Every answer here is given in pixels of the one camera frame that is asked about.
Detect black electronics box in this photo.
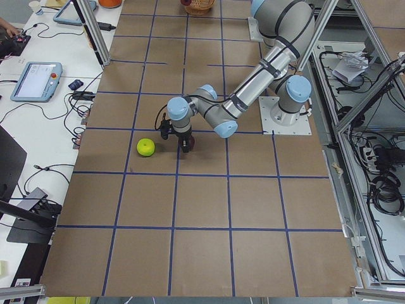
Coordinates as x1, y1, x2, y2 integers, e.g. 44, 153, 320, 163
1, 35, 31, 58

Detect green apple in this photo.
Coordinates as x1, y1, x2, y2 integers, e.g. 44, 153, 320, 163
136, 138, 156, 157

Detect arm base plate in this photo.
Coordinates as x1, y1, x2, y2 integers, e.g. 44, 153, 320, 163
258, 96, 312, 136
247, 17, 263, 42

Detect black monitor stand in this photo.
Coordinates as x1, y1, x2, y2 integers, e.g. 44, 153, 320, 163
0, 126, 63, 244

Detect aluminium frame post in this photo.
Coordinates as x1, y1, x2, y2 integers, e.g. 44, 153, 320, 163
72, 0, 111, 67

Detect far teach pendant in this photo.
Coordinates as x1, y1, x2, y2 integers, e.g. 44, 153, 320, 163
53, 1, 82, 26

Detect power strip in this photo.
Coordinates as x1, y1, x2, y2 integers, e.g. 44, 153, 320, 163
360, 144, 378, 173

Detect black power adapter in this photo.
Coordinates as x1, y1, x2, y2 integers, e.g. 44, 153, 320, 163
97, 22, 116, 32

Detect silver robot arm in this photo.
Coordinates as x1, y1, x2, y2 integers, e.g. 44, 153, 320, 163
167, 1, 315, 153

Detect coiled black cables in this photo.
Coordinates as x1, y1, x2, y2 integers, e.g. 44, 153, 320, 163
368, 175, 404, 216

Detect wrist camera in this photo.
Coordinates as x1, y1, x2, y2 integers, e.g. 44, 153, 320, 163
158, 114, 172, 140

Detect paper cup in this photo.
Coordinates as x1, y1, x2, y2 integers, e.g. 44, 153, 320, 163
28, 1, 44, 15

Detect teach pendant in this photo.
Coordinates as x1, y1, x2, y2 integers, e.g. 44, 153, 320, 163
53, 1, 82, 26
10, 61, 63, 103

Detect dark red apple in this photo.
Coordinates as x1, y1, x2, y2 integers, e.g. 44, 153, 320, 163
187, 136, 195, 151

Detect person hand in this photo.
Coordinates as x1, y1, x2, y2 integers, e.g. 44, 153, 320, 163
0, 18, 20, 37

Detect crumpled white paper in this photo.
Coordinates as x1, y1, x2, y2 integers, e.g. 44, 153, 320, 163
332, 51, 369, 83

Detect dark blue small pouch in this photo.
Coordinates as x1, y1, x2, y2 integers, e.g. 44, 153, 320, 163
68, 79, 84, 91

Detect wicker basket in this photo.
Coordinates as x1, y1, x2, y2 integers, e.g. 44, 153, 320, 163
184, 0, 215, 16

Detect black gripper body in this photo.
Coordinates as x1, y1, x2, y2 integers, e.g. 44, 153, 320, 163
173, 125, 192, 141

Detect near teach pendant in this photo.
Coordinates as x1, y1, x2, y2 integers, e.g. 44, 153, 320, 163
10, 61, 63, 103

